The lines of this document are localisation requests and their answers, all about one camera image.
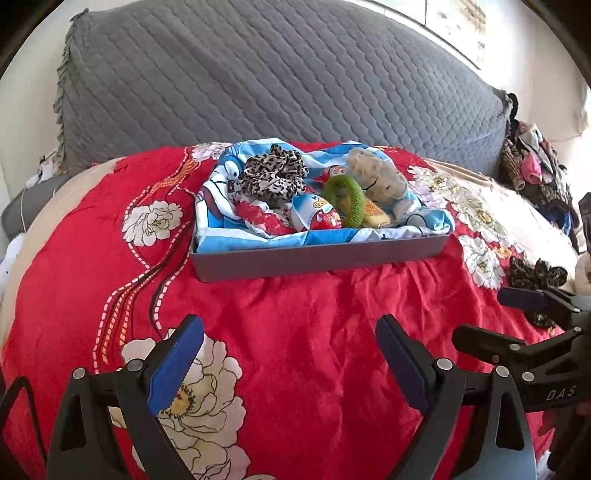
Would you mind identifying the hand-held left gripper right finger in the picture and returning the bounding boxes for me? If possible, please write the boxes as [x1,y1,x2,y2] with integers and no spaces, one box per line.
[375,315,539,480]

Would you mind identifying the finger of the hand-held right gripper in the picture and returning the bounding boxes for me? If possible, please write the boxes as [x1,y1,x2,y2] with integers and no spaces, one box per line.
[451,324,583,372]
[498,286,591,334]

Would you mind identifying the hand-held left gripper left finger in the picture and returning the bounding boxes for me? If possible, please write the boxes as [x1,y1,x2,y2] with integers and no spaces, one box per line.
[46,315,206,480]

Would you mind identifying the dark leopard print scrunchie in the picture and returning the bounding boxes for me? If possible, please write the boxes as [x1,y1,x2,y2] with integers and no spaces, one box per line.
[508,256,568,328]

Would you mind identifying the gray storage box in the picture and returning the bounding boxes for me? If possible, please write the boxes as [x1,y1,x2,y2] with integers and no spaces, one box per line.
[190,143,455,282]

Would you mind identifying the blue white toy egg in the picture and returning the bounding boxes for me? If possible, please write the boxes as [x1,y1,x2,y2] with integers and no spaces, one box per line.
[290,194,343,232]

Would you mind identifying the green fuzzy hair tie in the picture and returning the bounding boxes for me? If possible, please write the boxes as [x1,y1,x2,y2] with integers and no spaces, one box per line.
[322,174,368,228]

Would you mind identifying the cream sheer scrunchie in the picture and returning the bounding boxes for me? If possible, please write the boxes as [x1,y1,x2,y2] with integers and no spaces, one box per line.
[346,148,409,204]

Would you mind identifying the black white leopard scrunchie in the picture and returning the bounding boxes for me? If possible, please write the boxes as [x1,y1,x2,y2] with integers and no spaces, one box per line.
[238,144,310,206]

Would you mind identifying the red floral blanket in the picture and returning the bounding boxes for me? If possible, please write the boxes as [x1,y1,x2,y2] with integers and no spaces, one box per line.
[0,142,583,480]

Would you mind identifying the pile of clothes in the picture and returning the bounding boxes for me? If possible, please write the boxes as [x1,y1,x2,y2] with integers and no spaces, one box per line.
[499,119,580,252]

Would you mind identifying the yellow snack packet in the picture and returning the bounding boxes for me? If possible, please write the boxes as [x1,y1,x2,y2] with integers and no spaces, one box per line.
[362,198,400,229]

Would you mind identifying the blue striped cartoon cloth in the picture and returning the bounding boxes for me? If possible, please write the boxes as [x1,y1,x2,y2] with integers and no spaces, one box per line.
[194,140,455,252]

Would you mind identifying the red cherry print scrunchie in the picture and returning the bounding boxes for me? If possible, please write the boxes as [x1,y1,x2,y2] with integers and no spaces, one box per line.
[235,200,296,238]

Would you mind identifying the white floral bed sheet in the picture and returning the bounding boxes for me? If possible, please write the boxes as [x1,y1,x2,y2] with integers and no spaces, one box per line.
[0,231,31,301]

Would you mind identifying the gray padded bed edge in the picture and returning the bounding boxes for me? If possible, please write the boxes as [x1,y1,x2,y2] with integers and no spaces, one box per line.
[0,175,70,236]

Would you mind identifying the gray quilted cover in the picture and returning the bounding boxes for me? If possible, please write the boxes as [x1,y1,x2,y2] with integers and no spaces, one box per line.
[53,0,520,178]

